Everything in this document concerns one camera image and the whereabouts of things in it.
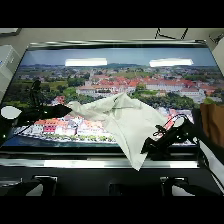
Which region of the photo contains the black cable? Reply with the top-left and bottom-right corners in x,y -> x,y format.
203,159 -> 224,195

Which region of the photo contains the silver frame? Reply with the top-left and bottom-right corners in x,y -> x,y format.
0,155 -> 202,197

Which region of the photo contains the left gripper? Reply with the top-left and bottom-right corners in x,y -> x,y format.
43,103 -> 73,120

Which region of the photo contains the brown garment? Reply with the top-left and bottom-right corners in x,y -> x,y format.
199,102 -> 224,148

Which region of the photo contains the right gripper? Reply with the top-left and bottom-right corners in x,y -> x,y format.
140,133 -> 172,160

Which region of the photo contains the white garment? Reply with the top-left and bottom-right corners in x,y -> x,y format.
67,92 -> 170,172

